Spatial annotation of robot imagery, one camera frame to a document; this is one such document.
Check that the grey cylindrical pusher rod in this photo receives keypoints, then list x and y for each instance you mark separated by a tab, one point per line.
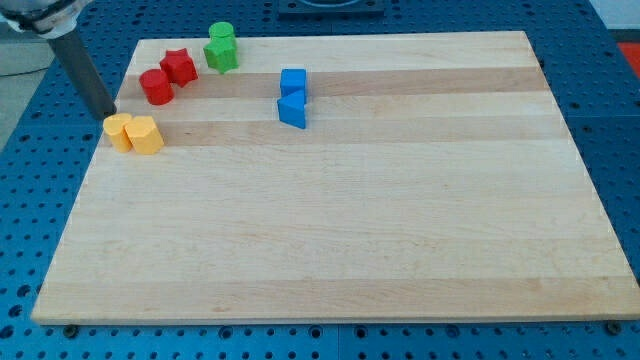
75	59

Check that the red cylinder block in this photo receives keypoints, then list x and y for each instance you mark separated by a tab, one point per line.
156	87

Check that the light wooden board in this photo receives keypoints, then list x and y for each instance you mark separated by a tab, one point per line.
436	180

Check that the green star block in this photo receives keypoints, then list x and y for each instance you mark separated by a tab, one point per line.
221	54

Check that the yellow cylinder block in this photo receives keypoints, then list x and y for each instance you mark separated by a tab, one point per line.
114	129

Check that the blue triangle block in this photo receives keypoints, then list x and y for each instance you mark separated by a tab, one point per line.
291	109

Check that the green cylinder block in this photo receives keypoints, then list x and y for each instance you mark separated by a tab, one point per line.
222	30

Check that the yellow hexagon block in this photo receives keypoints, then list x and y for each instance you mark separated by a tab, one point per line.
144	135

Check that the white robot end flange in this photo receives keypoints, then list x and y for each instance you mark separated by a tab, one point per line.
49	19

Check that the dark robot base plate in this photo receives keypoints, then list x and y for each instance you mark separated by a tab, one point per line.
331	8

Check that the blue cube block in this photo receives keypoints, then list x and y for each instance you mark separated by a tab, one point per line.
293	80

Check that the red star block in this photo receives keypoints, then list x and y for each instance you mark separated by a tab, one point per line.
179	67

